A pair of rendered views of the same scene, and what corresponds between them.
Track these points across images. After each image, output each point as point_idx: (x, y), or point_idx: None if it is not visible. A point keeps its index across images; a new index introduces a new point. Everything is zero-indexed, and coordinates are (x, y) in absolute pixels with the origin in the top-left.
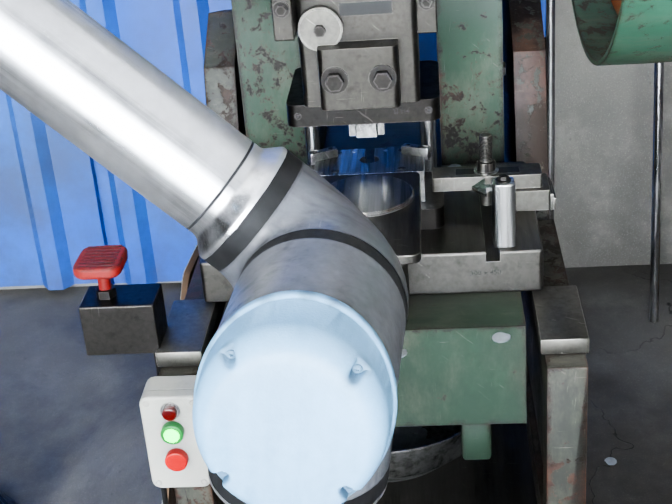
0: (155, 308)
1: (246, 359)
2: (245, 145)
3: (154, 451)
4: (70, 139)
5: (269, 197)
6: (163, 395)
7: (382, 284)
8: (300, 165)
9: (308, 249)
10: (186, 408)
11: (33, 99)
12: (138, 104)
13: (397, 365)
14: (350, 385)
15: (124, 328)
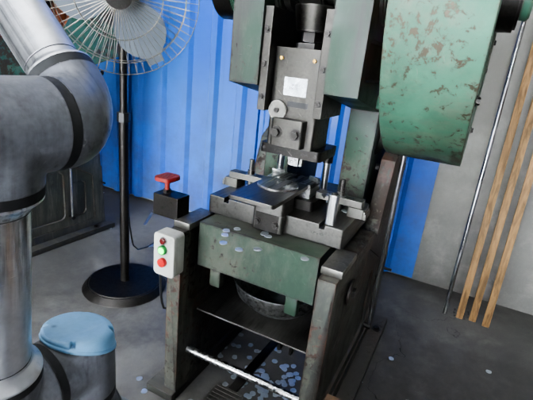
0: (179, 201)
1: None
2: (59, 41)
3: (155, 255)
4: None
5: (47, 61)
6: (162, 233)
7: (48, 102)
8: (81, 59)
9: (25, 75)
10: (169, 241)
11: None
12: (11, 4)
13: (16, 136)
14: None
15: (166, 205)
